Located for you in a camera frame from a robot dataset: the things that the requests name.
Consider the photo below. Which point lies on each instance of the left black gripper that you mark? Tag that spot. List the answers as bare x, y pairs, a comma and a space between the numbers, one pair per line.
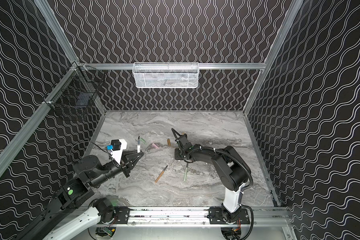
126, 165

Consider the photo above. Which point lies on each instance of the white pen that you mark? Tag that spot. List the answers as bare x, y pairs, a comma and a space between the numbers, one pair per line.
138, 145

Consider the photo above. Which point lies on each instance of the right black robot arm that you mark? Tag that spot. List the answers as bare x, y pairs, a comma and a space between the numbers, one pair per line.
233, 171

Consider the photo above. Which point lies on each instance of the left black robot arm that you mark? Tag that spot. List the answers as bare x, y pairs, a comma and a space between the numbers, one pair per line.
90, 174

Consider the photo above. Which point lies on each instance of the brown pen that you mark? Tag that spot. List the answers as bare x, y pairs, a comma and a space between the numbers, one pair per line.
161, 174

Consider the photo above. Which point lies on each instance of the aluminium left side bar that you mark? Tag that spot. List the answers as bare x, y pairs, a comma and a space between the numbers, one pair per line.
20, 139

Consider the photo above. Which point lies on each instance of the aluminium horizontal back bar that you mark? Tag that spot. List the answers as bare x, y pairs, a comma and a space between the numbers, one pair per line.
191, 66

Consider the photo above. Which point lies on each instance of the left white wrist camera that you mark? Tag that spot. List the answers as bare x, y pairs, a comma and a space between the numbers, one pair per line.
115, 149

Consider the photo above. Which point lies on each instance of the white wire mesh basket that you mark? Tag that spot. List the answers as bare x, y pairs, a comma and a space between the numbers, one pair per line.
166, 78

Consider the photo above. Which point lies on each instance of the black wire basket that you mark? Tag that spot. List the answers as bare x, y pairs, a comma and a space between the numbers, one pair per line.
75, 101

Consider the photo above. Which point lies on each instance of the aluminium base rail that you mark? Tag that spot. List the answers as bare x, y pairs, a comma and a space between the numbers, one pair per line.
197, 217

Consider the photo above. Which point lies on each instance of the aluminium corner post left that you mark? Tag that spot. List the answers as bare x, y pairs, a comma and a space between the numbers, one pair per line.
57, 30

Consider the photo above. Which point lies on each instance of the aluminium corner post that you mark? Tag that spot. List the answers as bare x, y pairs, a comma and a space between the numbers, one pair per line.
57, 30
276, 46

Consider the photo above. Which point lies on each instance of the aluminium corner post right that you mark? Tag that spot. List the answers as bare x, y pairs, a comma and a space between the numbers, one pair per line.
276, 46

